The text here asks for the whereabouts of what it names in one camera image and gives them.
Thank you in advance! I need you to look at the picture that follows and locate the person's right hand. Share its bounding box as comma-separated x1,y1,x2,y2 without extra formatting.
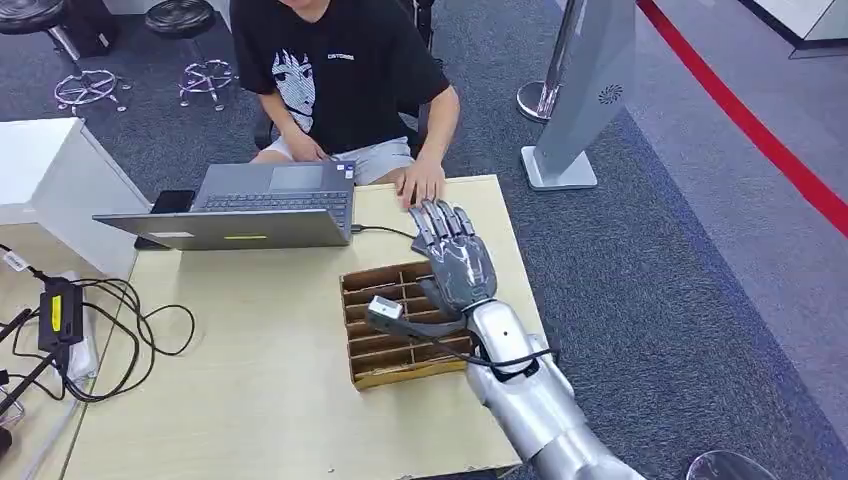
286,132,333,164

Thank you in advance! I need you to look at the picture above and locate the person's left hand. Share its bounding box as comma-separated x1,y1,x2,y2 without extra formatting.
396,158,446,212

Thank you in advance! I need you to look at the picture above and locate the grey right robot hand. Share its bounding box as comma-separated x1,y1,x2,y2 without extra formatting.
407,198,499,319

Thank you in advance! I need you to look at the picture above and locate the wooden card box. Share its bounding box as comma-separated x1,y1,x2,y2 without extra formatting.
339,260,475,392

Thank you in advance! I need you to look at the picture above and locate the person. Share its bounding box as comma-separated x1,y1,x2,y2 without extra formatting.
229,0,462,212

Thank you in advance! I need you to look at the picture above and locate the grey laptop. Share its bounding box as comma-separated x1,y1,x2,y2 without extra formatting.
92,160,356,252

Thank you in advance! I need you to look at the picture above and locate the black smartphone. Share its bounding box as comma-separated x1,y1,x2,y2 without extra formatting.
134,190,197,251

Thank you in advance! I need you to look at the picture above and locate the black stool chrome base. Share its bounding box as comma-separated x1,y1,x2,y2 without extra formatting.
144,0,236,113
0,0,132,115

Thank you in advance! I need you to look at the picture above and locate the grey kiosk stand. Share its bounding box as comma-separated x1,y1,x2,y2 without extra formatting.
521,0,637,192

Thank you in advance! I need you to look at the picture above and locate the white cabinet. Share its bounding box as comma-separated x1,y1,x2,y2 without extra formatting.
0,117,152,280

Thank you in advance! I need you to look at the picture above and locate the black power adapter yellow label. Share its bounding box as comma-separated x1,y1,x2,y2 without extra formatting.
37,276,85,356

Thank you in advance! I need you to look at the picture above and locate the clear plastic bag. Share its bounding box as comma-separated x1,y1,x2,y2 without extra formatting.
66,311,102,386

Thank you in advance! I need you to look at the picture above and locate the red floor tape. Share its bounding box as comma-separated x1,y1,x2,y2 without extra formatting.
635,0,848,240

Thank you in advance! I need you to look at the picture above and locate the glossy dark rounded object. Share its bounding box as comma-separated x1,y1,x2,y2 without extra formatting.
685,450,780,480

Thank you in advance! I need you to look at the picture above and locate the black rod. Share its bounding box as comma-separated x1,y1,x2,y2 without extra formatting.
0,354,57,417
0,307,36,346

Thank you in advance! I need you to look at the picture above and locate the white platform dark edge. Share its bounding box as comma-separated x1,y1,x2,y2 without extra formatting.
735,0,848,61

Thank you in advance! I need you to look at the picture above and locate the black drive cable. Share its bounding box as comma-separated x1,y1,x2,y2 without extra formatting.
351,224,417,241

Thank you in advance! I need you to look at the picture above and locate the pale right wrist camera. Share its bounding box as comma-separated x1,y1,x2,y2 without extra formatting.
366,296,405,333

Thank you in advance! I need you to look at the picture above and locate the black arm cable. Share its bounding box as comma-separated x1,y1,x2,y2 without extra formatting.
396,323,556,372

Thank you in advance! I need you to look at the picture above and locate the chrome stanchion post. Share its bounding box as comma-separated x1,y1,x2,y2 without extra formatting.
515,0,588,125

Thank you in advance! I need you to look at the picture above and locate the black looped cable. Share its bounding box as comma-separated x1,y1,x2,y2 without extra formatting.
11,278,197,404

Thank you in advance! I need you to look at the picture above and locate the black cable with white tag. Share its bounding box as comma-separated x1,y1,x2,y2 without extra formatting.
0,242,53,285

